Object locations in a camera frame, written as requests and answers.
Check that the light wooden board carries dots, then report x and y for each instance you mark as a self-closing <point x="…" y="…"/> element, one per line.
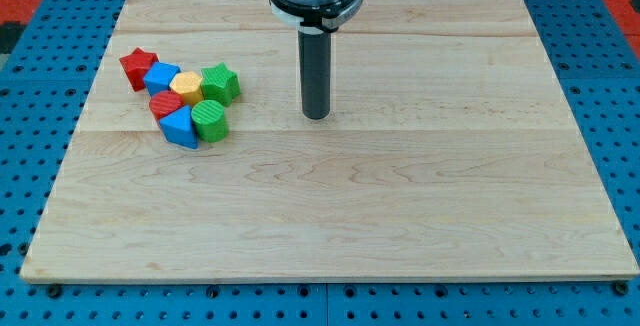
<point x="450" y="155"/>

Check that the red cylinder block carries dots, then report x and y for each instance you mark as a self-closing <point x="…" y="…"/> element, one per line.
<point x="164" y="103"/>

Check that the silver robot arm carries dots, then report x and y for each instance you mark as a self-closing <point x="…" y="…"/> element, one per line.
<point x="315" y="21"/>

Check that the red star block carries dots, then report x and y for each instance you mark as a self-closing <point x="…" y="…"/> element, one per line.
<point x="136" y="65"/>

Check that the black clamp ring mount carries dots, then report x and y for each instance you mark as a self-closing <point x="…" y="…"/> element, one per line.
<point x="315" y="19"/>

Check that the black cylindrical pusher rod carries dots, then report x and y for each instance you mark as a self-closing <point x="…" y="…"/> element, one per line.
<point x="315" y="74"/>

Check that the blue cube block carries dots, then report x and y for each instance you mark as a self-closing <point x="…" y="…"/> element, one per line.
<point x="159" y="77"/>

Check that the yellow hexagon block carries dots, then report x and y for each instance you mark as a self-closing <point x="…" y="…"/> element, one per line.
<point x="188" y="86"/>

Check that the blue triangle block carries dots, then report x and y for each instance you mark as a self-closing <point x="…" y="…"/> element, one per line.
<point x="178" y="128"/>

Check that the green star block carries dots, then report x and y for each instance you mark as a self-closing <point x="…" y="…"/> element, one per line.
<point x="220" y="84"/>

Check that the green cylinder block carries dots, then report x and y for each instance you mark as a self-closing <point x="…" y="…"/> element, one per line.
<point x="209" y="119"/>

